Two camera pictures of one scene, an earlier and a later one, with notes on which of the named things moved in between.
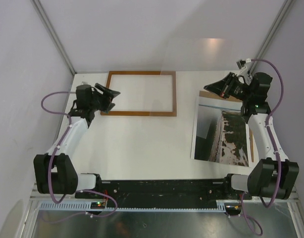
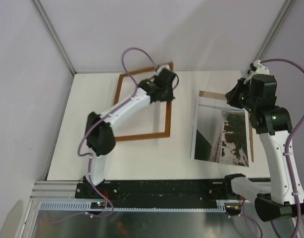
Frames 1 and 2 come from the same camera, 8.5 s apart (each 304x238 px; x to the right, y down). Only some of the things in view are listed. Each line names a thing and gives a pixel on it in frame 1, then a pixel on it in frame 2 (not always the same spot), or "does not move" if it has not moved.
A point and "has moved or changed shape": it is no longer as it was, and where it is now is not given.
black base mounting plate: x=163 y=194 does not move
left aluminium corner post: x=53 y=34 does not move
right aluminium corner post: x=272 y=35 does not move
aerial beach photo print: x=219 y=134 does not move
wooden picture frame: x=142 y=93 has moved or changed shape
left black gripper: x=107 y=102 to x=169 y=97
